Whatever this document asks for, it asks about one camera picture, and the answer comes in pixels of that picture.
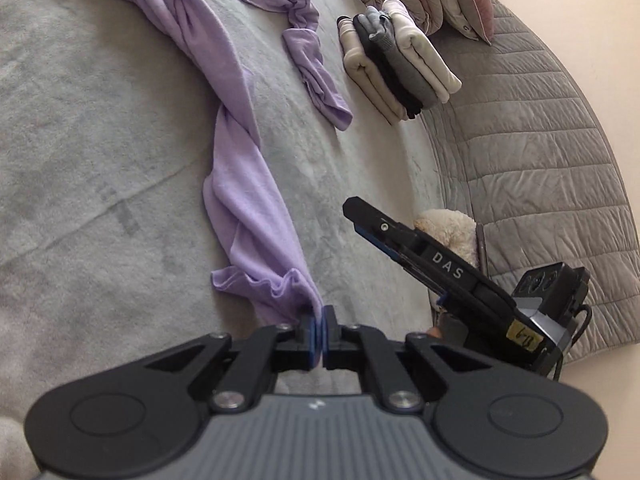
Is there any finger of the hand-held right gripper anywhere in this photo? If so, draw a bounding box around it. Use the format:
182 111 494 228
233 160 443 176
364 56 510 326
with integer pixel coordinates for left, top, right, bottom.
343 196 517 311
356 224 451 306

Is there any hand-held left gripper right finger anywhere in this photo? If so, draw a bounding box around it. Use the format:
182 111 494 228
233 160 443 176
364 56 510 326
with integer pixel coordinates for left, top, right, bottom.
322 305 481 413

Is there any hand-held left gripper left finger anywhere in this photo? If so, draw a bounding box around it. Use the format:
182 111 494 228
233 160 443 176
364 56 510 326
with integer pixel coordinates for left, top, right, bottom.
141 312 321 415

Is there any purple long-sleeve shirt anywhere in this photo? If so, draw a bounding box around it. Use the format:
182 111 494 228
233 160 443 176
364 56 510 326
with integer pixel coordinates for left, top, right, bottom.
37 0 353 331

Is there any white plush toy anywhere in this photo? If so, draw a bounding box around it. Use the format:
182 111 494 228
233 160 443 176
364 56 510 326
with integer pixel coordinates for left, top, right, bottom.
414 208 480 331

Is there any grey quilted headboard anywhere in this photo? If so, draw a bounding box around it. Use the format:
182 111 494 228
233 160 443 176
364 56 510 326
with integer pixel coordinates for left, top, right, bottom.
415 0 640 366

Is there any black folded garment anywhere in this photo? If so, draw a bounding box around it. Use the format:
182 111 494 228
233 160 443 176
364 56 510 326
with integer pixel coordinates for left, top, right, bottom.
352 14 426 120

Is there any beige folded garment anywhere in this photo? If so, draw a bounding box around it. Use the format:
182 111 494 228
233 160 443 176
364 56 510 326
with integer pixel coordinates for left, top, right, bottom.
338 15 408 124

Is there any grey folded garment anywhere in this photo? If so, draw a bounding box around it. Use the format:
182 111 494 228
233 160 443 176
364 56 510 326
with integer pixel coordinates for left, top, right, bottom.
365 6 437 110

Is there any white fleece folded garment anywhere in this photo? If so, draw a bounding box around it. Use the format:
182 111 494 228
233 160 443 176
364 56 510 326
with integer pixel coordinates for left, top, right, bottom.
382 0 462 106

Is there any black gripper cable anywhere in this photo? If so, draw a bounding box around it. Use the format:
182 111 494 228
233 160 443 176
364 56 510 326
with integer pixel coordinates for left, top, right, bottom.
552 304 594 381

